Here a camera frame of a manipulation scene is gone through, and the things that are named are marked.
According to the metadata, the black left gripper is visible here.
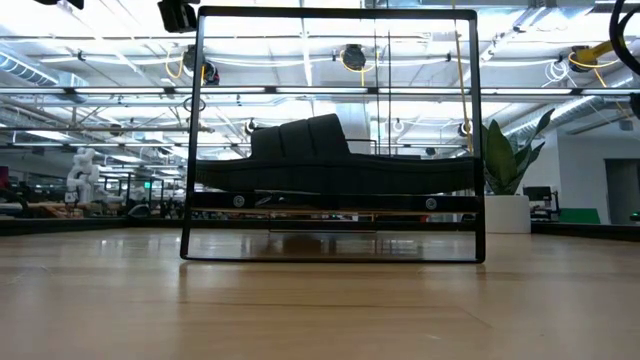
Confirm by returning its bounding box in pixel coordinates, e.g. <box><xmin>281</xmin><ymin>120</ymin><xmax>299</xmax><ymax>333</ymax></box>
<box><xmin>157</xmin><ymin>0</ymin><xmax>201</xmax><ymax>34</ymax></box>

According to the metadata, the black slide sandal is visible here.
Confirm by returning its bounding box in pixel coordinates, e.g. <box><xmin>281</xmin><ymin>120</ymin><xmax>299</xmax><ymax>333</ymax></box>
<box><xmin>194</xmin><ymin>113</ymin><xmax>476</xmax><ymax>196</ymax></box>

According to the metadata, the wooden shelf with black frame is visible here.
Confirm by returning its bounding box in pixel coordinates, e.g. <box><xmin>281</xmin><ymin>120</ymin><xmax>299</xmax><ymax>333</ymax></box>
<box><xmin>179</xmin><ymin>5</ymin><xmax>487</xmax><ymax>265</ymax></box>

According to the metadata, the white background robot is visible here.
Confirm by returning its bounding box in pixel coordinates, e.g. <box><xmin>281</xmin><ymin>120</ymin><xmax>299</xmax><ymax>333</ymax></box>
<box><xmin>64</xmin><ymin>147</ymin><xmax>101</xmax><ymax>206</ymax></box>

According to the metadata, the potted plant in white pot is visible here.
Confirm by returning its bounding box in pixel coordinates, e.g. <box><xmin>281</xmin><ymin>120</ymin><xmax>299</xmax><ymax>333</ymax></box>
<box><xmin>480</xmin><ymin>107</ymin><xmax>556</xmax><ymax>235</ymax></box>

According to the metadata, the black computer monitor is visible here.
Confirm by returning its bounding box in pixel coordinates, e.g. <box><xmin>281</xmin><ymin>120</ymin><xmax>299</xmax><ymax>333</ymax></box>
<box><xmin>522</xmin><ymin>185</ymin><xmax>561</xmax><ymax>221</ymax></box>

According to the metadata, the black aluminium rig frame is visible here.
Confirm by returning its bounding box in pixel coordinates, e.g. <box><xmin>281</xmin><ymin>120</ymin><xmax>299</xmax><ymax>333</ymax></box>
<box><xmin>0</xmin><ymin>217</ymin><xmax>640</xmax><ymax>243</ymax></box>

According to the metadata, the yellow hanging cable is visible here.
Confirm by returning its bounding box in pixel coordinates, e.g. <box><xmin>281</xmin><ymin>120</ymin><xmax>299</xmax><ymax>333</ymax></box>
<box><xmin>451</xmin><ymin>0</ymin><xmax>474</xmax><ymax>154</ymax></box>

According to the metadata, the yellow ceiling cable reel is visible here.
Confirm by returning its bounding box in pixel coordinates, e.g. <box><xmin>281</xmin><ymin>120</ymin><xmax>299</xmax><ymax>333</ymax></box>
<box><xmin>568</xmin><ymin>39</ymin><xmax>621</xmax><ymax>75</ymax></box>

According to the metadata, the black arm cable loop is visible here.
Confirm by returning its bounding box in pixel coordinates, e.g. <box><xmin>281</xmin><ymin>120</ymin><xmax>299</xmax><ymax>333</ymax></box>
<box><xmin>608</xmin><ymin>0</ymin><xmax>640</xmax><ymax>77</ymax></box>

